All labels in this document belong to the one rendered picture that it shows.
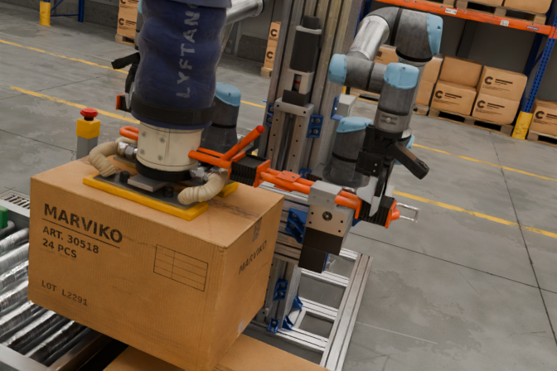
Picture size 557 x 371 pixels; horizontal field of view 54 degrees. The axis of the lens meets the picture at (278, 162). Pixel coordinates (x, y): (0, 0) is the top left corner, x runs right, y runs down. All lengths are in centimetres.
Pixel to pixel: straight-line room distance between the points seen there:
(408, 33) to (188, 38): 68
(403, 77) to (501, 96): 739
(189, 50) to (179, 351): 78
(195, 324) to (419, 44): 103
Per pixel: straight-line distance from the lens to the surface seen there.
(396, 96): 128
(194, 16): 138
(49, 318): 196
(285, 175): 142
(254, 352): 188
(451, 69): 902
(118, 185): 153
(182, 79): 141
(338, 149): 194
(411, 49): 173
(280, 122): 208
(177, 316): 150
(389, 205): 136
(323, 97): 209
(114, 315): 162
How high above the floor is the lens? 172
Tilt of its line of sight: 20 degrees down
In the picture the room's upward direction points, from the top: 11 degrees clockwise
